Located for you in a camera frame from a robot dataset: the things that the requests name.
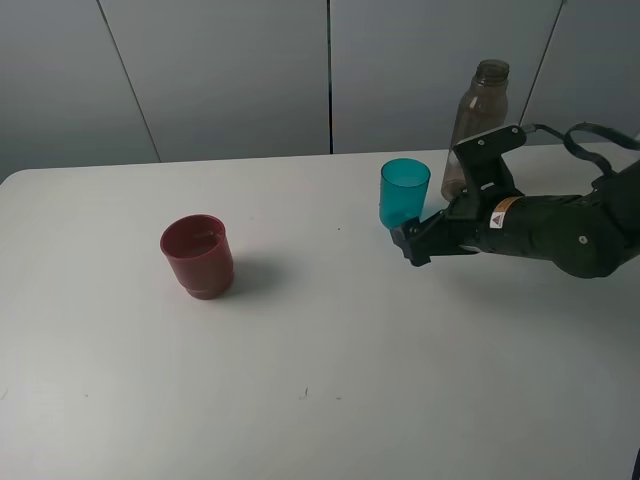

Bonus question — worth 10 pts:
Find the red plastic cup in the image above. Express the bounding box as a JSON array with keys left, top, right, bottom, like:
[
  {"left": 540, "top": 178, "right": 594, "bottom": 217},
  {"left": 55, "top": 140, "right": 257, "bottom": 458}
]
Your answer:
[{"left": 160, "top": 214, "right": 234, "bottom": 300}]

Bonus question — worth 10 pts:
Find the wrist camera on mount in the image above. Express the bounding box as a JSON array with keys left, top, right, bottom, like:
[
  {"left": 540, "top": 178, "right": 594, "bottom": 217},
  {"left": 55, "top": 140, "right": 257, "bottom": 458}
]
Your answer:
[{"left": 453, "top": 125, "right": 527, "bottom": 199}]

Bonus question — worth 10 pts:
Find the black cable bundle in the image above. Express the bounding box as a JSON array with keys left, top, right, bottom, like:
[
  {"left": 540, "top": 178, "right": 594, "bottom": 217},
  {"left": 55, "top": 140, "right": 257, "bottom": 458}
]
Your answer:
[{"left": 522, "top": 122, "right": 640, "bottom": 176}]

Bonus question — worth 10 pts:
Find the brown translucent plastic bottle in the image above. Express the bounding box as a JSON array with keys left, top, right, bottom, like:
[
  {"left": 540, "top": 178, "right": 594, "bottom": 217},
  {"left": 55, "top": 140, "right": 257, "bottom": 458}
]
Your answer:
[{"left": 441, "top": 59, "right": 510, "bottom": 202}]

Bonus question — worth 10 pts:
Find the teal translucent plastic cup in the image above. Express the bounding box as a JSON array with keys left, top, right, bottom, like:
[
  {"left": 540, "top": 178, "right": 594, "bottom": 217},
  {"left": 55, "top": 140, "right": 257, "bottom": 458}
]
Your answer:
[{"left": 379, "top": 158, "right": 431, "bottom": 229}]

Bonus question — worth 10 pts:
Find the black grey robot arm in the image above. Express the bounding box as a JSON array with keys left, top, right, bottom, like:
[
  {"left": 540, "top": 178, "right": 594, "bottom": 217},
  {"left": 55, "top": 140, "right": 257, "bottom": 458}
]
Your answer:
[{"left": 391, "top": 163, "right": 639, "bottom": 279}]

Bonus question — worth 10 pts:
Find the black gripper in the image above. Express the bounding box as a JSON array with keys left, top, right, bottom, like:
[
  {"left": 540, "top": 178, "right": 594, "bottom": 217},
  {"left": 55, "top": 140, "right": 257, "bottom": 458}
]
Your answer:
[{"left": 390, "top": 187, "right": 505, "bottom": 266}]

